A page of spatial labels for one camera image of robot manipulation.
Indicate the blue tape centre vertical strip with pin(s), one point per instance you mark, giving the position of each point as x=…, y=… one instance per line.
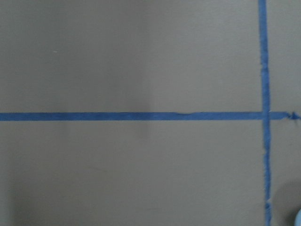
x=265, y=97

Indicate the blue tape centre horizontal strip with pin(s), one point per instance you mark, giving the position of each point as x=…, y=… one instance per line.
x=132, y=116

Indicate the white blue call bell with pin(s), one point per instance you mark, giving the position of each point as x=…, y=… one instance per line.
x=297, y=221

